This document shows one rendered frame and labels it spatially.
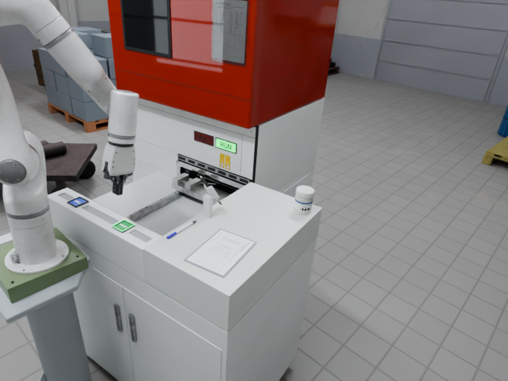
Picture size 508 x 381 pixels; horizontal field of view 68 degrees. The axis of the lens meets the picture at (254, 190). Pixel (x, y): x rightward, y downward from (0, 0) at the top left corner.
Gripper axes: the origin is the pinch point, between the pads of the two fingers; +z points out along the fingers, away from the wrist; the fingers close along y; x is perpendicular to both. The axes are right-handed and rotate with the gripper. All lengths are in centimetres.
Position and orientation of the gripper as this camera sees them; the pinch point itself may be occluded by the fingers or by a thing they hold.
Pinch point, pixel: (117, 188)
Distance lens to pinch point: 131.8
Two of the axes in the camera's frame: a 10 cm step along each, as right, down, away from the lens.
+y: -5.3, 1.7, -8.3
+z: -1.8, 9.4, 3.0
